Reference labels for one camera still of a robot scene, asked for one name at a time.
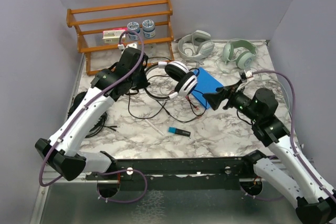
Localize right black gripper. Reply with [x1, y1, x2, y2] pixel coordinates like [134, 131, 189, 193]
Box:
[203, 79, 261, 122]

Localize black white headphones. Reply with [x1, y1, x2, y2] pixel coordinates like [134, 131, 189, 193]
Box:
[144, 61, 197, 101]

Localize black blue headphones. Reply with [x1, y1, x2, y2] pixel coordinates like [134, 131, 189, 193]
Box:
[62, 88, 115, 141]

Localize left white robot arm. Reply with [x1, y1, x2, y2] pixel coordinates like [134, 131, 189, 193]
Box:
[35, 48, 148, 181]

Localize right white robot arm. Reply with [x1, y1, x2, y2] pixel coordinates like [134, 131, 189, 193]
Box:
[203, 86, 335, 223]

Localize mint green headphones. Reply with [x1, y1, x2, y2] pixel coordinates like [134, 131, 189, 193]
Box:
[221, 39, 258, 69]

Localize grey white headphones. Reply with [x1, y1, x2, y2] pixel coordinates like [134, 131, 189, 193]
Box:
[178, 30, 215, 61]

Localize blue notebook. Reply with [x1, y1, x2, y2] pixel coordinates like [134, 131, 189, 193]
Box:
[191, 67, 223, 109]

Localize white red box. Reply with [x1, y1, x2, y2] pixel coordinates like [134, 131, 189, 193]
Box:
[102, 29, 125, 44]

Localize left blue white jar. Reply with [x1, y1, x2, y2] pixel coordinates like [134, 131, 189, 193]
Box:
[127, 22, 140, 41]

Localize blue white jar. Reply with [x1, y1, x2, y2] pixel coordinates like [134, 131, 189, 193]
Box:
[142, 19, 155, 39]
[127, 22, 140, 41]

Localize right blue white jar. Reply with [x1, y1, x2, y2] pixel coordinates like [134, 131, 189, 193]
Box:
[142, 19, 155, 39]

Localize wooden shelf rack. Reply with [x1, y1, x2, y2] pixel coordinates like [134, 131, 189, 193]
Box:
[66, 0, 175, 76]

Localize blue black highlighter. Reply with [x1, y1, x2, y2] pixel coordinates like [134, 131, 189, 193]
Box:
[168, 127, 191, 137]

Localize white stick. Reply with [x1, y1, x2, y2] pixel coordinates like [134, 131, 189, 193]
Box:
[145, 119, 165, 136]

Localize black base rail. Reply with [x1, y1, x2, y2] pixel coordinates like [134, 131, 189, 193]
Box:
[86, 151, 265, 192]

